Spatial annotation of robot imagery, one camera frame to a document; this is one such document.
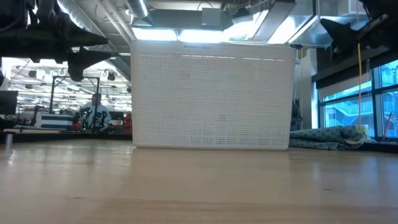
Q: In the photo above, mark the black background robot arm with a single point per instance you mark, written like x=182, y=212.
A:
x=102, y=119
x=87, y=116

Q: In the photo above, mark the black background rig frame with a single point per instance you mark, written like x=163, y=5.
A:
x=90, y=77

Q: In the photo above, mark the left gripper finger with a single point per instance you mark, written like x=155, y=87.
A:
x=84, y=59
x=81, y=35

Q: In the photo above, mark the grey ceiling box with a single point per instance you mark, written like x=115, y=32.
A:
x=211, y=17

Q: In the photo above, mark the black aluminium table frame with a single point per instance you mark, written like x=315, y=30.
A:
x=77, y=137

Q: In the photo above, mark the blue striped box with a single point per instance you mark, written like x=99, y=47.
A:
x=53, y=119

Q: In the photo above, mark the teal patterned folded cloth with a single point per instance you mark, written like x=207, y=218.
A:
x=323, y=137

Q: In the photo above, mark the white perforated plastic basket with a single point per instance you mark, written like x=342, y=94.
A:
x=211, y=99

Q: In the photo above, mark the red stick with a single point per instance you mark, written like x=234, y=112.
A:
x=387, y=124

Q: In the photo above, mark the black standing panel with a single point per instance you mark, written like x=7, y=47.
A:
x=297, y=118

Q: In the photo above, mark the person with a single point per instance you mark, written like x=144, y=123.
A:
x=96, y=101

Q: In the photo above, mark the black dome security camera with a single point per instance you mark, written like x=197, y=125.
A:
x=299, y=46

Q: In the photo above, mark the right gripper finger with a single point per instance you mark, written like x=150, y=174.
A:
x=343, y=49
x=343, y=32

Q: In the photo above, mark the black monitor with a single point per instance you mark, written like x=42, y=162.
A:
x=7, y=102

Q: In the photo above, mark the red background object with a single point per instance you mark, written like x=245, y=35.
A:
x=127, y=123

